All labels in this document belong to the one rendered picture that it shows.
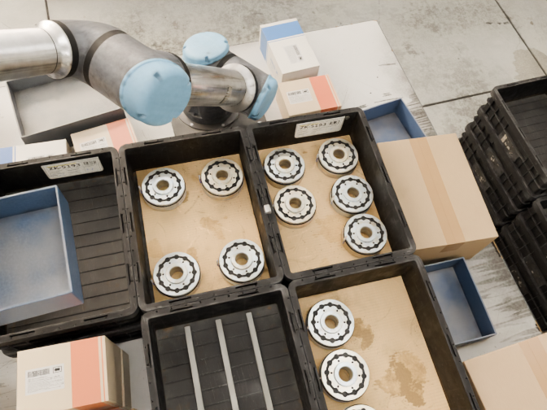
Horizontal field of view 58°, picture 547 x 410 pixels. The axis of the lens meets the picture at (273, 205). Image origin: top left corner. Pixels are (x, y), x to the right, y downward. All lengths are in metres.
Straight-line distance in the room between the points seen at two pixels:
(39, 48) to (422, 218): 0.88
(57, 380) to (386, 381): 0.65
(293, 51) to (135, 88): 0.78
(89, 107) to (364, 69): 0.85
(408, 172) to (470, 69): 1.61
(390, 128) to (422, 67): 1.23
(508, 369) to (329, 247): 0.45
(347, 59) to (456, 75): 1.18
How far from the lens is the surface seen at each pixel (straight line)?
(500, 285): 1.44
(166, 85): 0.87
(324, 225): 1.20
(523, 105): 2.10
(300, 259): 1.16
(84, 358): 1.04
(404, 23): 2.93
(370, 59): 1.71
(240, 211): 1.20
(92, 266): 1.19
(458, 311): 1.37
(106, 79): 0.90
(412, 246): 1.12
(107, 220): 1.23
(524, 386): 1.17
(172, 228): 1.19
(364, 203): 1.21
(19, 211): 1.00
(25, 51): 0.88
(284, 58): 1.53
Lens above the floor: 1.91
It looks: 64 degrees down
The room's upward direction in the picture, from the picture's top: 9 degrees clockwise
